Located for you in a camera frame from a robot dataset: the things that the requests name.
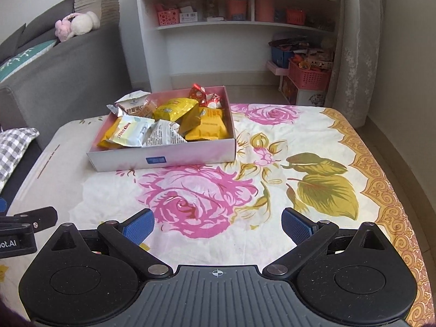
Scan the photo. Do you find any pale yellow snack packet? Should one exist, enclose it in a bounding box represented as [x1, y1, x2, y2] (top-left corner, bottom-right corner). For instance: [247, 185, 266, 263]
[110, 115, 155, 148]

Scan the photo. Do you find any orange cracker packet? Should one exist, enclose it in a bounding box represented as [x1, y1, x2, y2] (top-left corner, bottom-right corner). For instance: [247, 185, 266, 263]
[137, 100, 158, 118]

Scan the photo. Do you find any golden yellow snack packet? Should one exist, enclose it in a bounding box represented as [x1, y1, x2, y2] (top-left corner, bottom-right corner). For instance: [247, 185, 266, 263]
[153, 98, 199, 122]

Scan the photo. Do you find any red candy packet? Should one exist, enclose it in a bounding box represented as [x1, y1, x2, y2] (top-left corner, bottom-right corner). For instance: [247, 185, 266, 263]
[204, 93, 222, 109]
[189, 83, 207, 107]

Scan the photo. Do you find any pink cardboard box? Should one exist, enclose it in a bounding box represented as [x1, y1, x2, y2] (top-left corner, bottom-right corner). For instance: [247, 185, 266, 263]
[87, 86, 237, 172]

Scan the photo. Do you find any checkered grey pillow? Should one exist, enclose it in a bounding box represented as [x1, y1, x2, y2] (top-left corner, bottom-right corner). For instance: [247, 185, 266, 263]
[1, 128, 39, 190]

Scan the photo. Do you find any white grey snack packet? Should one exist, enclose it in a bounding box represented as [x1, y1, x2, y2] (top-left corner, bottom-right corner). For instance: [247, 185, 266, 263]
[143, 120, 186, 147]

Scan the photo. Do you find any yellow snack packet left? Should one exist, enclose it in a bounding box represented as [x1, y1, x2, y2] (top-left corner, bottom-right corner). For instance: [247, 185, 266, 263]
[97, 117, 123, 150]

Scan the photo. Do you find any white triangular snack packet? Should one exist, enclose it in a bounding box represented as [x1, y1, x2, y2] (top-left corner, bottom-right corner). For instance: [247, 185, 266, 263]
[115, 90, 150, 114]

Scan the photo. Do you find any yellow snack packet right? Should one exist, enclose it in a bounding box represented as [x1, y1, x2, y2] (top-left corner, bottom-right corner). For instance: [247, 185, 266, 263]
[179, 107, 229, 142]

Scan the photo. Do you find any white storage box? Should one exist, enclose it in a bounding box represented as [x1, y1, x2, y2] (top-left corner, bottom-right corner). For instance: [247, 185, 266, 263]
[281, 76, 326, 106]

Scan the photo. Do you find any pink basket on floor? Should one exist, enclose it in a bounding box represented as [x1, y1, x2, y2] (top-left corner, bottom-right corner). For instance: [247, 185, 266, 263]
[288, 60, 331, 91]

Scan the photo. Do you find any grey sofa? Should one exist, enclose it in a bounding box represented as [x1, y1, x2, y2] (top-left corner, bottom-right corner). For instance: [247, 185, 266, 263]
[0, 0, 134, 151]

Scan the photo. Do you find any lace curtain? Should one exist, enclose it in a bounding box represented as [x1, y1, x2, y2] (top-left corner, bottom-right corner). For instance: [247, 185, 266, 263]
[325, 0, 383, 128]

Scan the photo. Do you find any blue storage bin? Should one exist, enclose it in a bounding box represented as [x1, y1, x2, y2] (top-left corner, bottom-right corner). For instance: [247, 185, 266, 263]
[271, 47, 294, 69]

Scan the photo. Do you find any teal cushion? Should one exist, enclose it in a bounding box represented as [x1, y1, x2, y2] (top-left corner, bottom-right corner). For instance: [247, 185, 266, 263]
[0, 40, 57, 83]

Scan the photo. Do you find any white bookshelf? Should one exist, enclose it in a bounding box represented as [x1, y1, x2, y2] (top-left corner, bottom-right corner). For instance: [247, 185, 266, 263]
[137, 0, 339, 92]

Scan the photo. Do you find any pink white plush bunny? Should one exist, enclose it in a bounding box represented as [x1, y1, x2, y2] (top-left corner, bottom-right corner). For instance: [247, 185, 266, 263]
[55, 11, 101, 42]

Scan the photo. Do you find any small pink shelf basket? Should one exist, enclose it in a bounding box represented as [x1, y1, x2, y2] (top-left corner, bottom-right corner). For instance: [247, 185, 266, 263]
[157, 7, 180, 27]

